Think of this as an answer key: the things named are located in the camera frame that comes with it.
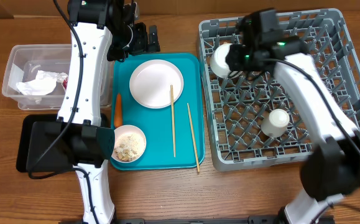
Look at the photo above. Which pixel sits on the black tray bin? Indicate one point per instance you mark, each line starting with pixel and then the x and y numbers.
pixel 22 146

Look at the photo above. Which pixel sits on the white paper napkin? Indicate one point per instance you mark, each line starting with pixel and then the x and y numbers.
pixel 44 83

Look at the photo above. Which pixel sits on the orange carrot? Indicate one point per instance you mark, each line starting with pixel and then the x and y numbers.
pixel 118 120

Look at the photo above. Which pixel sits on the red snack wrapper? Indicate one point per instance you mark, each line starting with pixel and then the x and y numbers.
pixel 64 83

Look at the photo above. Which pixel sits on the teal plastic tray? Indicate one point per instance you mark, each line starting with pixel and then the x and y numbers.
pixel 156 124

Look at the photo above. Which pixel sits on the white paper cup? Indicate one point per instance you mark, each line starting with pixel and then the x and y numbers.
pixel 275 124

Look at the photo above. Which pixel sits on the pink bowl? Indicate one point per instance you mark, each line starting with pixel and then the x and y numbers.
pixel 126 129

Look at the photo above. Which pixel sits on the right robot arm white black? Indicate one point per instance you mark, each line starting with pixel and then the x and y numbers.
pixel 332 171

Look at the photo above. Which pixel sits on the rice and peanut leftovers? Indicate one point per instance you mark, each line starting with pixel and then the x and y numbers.
pixel 129 147

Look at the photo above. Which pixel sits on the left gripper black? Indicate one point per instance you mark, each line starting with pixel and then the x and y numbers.
pixel 142 45

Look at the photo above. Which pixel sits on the grey dishwasher rack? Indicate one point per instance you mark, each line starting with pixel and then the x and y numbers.
pixel 236 107

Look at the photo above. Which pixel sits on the wooden chopstick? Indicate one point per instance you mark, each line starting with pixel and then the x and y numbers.
pixel 173 120
pixel 193 139

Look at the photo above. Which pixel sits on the white plate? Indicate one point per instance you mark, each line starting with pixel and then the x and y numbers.
pixel 155 83

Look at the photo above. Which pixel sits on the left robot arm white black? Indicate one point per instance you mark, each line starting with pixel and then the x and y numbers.
pixel 102 32

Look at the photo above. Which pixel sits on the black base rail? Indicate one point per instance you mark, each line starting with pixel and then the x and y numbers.
pixel 260 219

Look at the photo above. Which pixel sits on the white small bowl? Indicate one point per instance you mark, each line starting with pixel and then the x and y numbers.
pixel 218 63

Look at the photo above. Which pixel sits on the clear plastic bin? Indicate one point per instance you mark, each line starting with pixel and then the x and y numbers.
pixel 22 66

